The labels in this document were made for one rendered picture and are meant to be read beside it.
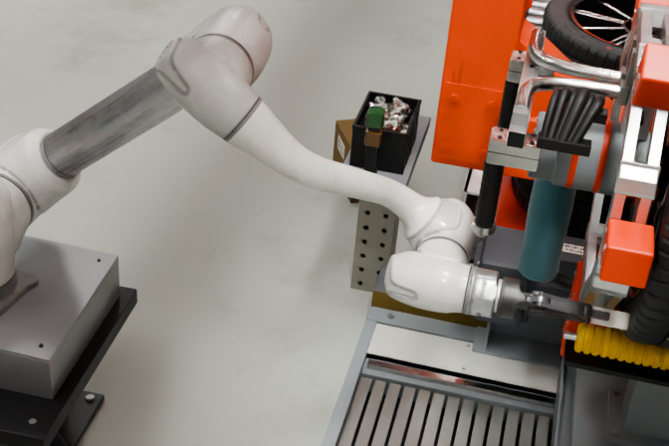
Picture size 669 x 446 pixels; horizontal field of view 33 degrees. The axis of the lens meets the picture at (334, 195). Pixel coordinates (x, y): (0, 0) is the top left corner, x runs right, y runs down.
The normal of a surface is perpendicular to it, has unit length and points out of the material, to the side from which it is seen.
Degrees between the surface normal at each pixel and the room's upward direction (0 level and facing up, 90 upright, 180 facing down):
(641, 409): 90
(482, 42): 90
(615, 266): 90
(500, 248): 0
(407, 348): 0
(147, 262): 0
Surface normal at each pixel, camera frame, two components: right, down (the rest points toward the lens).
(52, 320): 0.10, -0.83
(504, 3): -0.24, 0.51
